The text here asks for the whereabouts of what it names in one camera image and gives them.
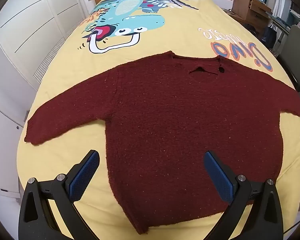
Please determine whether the dark blue bag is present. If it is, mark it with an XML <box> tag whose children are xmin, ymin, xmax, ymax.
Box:
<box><xmin>261</xmin><ymin>27</ymin><xmax>277</xmax><ymax>49</ymax></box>

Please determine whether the dark red knit sweater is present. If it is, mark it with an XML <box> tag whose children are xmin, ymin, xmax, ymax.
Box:
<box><xmin>25</xmin><ymin>51</ymin><xmax>300</xmax><ymax>234</ymax></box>

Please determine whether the white wardrobe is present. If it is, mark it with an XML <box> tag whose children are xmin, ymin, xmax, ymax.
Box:
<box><xmin>0</xmin><ymin>0</ymin><xmax>87</xmax><ymax>198</ymax></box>

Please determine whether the grey upholstered chair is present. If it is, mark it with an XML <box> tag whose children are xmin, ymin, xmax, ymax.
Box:
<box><xmin>277</xmin><ymin>25</ymin><xmax>300</xmax><ymax>93</ymax></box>

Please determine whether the wooden desk drawer cabinet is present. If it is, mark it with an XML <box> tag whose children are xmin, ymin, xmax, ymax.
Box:
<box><xmin>232</xmin><ymin>0</ymin><xmax>272</xmax><ymax>28</ymax></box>

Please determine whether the yellow dinosaur print bedspread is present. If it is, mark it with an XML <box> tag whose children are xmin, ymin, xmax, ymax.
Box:
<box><xmin>17</xmin><ymin>0</ymin><xmax>300</xmax><ymax>239</ymax></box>

